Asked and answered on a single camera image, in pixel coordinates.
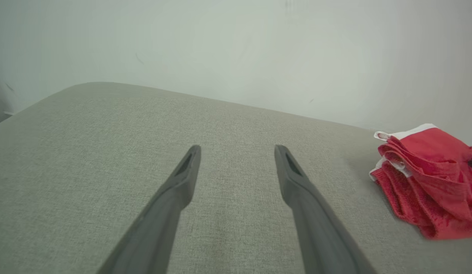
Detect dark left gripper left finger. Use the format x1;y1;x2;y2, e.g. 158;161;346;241
97;145;201;274

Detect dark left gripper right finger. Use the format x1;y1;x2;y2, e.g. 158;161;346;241
274;145;377;274

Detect red shorts white side stripe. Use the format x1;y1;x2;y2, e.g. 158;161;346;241
374;123;472;229

